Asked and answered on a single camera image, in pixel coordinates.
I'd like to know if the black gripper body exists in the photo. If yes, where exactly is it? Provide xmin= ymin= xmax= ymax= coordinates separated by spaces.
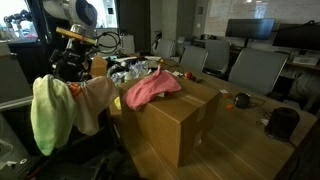
xmin=59 ymin=47 xmax=90 ymax=73

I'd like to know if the cream shirt with orange print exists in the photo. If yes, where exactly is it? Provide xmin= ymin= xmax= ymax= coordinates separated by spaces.
xmin=68 ymin=76 xmax=118 ymax=136

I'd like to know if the light green towel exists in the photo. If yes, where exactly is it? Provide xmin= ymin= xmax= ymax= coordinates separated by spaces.
xmin=30 ymin=74 xmax=77 ymax=156

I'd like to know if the pink cloth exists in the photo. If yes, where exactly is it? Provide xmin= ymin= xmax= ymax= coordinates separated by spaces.
xmin=122 ymin=64 xmax=183 ymax=111

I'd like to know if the small open cardboard box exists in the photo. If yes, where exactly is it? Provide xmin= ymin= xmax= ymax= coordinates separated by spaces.
xmin=89 ymin=55 xmax=109 ymax=79

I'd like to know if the large brown cardboard box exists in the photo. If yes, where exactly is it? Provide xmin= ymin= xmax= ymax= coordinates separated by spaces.
xmin=119 ymin=70 xmax=221 ymax=168

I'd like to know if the clear plastic bag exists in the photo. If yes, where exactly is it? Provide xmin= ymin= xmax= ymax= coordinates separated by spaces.
xmin=109 ymin=60 xmax=150 ymax=86

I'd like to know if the black computer monitor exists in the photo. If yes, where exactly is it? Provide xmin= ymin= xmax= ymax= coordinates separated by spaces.
xmin=225 ymin=18 xmax=276 ymax=41
xmin=272 ymin=22 xmax=320 ymax=51

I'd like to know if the white keyboard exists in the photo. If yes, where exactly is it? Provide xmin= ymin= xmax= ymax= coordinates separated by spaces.
xmin=292 ymin=55 xmax=320 ymax=67

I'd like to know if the white wall whiteboard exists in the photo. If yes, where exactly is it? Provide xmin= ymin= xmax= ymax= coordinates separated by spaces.
xmin=203 ymin=0 xmax=320 ymax=38

